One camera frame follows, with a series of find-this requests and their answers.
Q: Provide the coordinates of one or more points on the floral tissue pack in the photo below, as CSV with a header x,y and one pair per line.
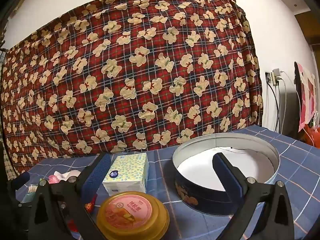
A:
x,y
127,172

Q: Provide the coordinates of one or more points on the red plaid bear print blanket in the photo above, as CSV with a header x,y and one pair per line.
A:
x,y
150,80

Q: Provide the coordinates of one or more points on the orange plastic bag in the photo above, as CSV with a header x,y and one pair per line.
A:
x,y
312,135

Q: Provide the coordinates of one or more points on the blue plaid bedsheet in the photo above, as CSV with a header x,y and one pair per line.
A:
x,y
295,170

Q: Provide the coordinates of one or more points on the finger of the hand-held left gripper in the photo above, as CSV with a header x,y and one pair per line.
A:
x,y
22,180

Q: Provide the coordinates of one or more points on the bright pink fuzzy cloth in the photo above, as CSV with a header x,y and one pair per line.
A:
x,y
53,179

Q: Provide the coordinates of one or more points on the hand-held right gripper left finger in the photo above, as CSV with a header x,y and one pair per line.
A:
x,y
97,172

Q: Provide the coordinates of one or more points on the cotton swab container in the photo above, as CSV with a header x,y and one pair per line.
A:
x,y
31,189

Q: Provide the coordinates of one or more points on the pink patterned cloth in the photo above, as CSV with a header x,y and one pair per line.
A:
x,y
308,92

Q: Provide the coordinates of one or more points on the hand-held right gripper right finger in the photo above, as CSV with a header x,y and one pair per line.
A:
x,y
231,177

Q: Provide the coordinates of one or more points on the wooden door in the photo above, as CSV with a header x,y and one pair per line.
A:
x,y
308,27

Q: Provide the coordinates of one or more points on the red snack packet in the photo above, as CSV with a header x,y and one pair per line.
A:
x,y
90,204

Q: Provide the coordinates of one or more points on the wall socket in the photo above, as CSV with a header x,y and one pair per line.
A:
x,y
268,77

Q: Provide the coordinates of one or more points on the round blue cookie tin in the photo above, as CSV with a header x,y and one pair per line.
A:
x,y
200,195

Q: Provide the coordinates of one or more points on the gold round tin pink lid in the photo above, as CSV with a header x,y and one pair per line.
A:
x,y
132,212

